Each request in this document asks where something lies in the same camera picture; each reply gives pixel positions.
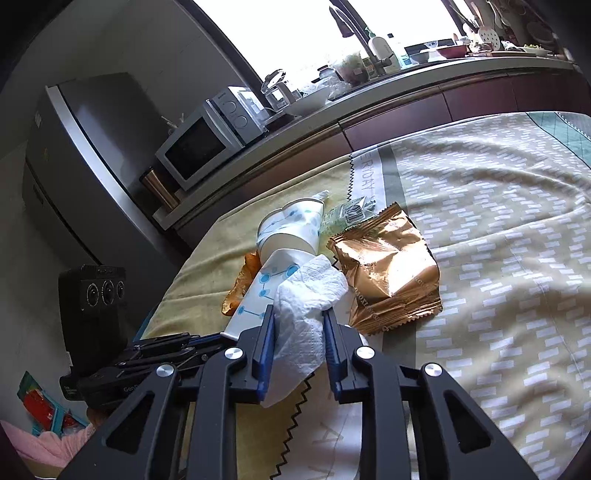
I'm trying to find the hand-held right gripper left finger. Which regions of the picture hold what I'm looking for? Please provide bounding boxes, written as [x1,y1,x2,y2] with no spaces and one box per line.
[58,305,278,480]

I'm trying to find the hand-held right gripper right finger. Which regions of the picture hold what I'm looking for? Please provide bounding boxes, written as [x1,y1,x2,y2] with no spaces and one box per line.
[322,308,539,480]

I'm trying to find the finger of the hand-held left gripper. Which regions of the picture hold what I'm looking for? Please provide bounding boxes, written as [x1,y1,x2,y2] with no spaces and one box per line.
[134,331,236,354]
[121,348,219,371]

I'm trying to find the white tissue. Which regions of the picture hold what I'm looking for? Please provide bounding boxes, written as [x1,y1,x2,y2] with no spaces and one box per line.
[261,254,349,409]

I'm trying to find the green clear plastic wrapper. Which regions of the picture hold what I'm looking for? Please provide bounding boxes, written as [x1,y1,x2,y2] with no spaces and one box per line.
[320,193,378,232]

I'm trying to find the orange plastic wrapper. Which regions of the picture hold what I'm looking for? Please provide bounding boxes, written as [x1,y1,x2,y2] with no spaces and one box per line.
[222,251,264,317]

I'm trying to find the gold foil snack bag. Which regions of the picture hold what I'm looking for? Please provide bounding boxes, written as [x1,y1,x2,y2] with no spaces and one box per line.
[327,203,443,337]

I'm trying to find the colourful red and teal box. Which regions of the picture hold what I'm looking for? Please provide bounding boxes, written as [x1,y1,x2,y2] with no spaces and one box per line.
[17,371,88,437]

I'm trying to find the round blue-patterned paper cup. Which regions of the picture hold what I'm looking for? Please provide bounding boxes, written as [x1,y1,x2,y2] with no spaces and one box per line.
[256,198,326,257]

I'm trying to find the copper tumbler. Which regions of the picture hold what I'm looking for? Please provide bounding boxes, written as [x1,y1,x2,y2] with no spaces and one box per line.
[140,167,181,208]

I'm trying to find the grey refrigerator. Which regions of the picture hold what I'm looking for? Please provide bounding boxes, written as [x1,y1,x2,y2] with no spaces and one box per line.
[22,71,185,269]

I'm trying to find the yellow patterned printed blanket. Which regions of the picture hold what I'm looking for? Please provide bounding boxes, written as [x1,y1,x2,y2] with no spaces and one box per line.
[139,111,591,480]

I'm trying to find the white microwave oven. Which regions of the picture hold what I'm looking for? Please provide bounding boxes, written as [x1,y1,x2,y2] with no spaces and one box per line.
[154,85,269,192]

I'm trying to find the white ceramic bowl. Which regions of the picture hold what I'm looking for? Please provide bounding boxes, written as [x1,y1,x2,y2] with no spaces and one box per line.
[281,86,332,117]

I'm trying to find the kitchen counter with brown cabinets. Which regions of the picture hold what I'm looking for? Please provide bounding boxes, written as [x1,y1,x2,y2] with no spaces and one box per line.
[152,48,583,250]

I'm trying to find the clear plastic bag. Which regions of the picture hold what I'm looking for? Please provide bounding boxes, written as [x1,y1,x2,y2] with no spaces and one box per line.
[302,76,352,100]

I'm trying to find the container of green vegetables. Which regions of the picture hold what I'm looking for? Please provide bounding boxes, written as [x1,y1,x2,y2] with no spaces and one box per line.
[332,51,370,86]

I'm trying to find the white soap pump bottle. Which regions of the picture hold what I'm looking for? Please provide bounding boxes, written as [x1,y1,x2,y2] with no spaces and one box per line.
[365,27,402,72]

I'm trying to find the metal kitchen faucet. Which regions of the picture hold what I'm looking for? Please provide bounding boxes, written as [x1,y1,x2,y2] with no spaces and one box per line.
[329,0,394,77]

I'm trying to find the white slotted spoon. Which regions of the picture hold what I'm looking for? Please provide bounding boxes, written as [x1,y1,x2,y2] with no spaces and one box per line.
[478,25,502,49]

